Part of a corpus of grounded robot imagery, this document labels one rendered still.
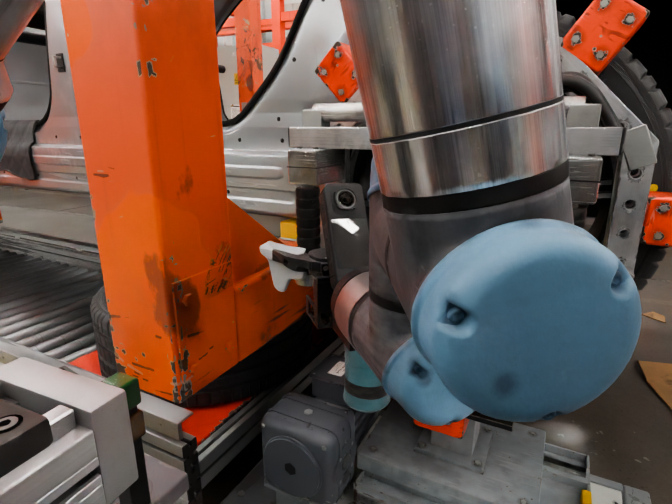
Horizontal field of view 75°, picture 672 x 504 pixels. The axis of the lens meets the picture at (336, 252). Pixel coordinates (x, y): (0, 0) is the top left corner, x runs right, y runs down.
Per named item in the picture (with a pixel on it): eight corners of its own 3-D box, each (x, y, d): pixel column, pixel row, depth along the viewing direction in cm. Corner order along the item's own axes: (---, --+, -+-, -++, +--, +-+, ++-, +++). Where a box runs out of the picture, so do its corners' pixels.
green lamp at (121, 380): (143, 403, 59) (139, 377, 58) (117, 419, 56) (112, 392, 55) (123, 395, 61) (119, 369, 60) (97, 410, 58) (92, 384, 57)
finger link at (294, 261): (264, 263, 53) (322, 278, 48) (263, 251, 53) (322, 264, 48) (290, 255, 57) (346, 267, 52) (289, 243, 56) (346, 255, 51)
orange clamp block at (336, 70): (384, 79, 83) (354, 46, 84) (367, 75, 76) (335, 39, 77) (360, 107, 86) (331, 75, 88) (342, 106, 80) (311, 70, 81)
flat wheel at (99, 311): (330, 316, 171) (329, 258, 164) (277, 425, 108) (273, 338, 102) (174, 304, 182) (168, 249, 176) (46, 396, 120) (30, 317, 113)
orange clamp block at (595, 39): (595, 79, 68) (644, 23, 63) (597, 73, 61) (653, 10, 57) (557, 53, 69) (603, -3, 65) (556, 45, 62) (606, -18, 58)
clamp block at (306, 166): (346, 179, 69) (346, 145, 68) (317, 186, 61) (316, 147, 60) (318, 178, 71) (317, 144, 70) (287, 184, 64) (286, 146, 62)
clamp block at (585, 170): (593, 194, 54) (600, 150, 52) (596, 205, 46) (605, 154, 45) (548, 191, 56) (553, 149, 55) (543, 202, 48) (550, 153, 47)
